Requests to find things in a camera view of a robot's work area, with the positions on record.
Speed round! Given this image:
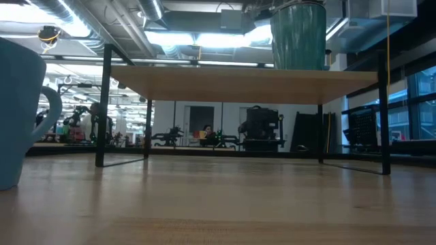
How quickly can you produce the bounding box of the teal mug with gold rim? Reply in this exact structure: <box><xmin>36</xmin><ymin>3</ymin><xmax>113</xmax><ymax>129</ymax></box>
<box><xmin>270</xmin><ymin>1</ymin><xmax>327</xmax><ymax>71</ymax></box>

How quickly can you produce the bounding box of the light blue faceted mug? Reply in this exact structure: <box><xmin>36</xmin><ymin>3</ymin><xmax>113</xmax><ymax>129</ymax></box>
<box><xmin>0</xmin><ymin>37</ymin><xmax>63</xmax><ymax>191</ymax></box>

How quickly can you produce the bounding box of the black equipment rack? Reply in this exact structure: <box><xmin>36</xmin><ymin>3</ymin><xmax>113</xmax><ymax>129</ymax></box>
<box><xmin>238</xmin><ymin>105</ymin><xmax>286</xmax><ymax>152</ymax></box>

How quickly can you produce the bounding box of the black leaning panel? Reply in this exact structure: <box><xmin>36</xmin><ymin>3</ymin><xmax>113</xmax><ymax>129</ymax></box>
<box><xmin>291</xmin><ymin>111</ymin><xmax>337</xmax><ymax>153</ymax></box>

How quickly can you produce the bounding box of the grey ceiling box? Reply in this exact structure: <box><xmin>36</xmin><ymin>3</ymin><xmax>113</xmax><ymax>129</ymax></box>
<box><xmin>220</xmin><ymin>9</ymin><xmax>243</xmax><ymax>31</ymax></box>

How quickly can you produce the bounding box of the black perforated cart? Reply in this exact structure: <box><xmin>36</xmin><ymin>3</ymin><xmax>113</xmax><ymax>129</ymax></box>
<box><xmin>342</xmin><ymin>104</ymin><xmax>381</xmax><ymax>152</ymax></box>

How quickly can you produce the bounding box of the white ceiling box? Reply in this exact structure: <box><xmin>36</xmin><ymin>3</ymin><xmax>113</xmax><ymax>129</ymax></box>
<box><xmin>369</xmin><ymin>0</ymin><xmax>418</xmax><ymax>18</ymax></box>

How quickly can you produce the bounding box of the wooden shelf with black frame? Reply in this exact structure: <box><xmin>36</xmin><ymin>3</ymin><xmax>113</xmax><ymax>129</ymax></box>
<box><xmin>95</xmin><ymin>43</ymin><xmax>392</xmax><ymax>176</ymax></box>

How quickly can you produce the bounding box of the black ceiling cable reel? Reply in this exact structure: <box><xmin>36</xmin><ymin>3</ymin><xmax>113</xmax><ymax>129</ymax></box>
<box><xmin>37</xmin><ymin>25</ymin><xmax>62</xmax><ymax>45</ymax></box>

